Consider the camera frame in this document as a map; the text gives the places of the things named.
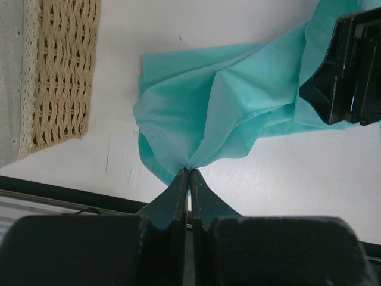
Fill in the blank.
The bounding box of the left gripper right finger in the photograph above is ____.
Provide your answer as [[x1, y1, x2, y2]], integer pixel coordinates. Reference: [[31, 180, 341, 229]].
[[190, 170, 380, 285]]

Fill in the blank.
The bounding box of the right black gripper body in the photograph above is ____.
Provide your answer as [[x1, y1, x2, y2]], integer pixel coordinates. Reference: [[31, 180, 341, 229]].
[[299, 10, 380, 126]]

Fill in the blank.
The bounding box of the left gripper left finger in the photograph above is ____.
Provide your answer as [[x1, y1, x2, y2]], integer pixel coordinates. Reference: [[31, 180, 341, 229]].
[[1, 170, 188, 285]]

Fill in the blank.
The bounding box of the teal t-shirt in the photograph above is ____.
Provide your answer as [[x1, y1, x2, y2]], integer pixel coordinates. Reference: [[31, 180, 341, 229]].
[[133, 1, 380, 184]]

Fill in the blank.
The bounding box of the wicker laundry basket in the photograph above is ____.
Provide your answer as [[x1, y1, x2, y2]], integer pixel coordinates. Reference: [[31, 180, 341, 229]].
[[1, 1, 101, 166]]

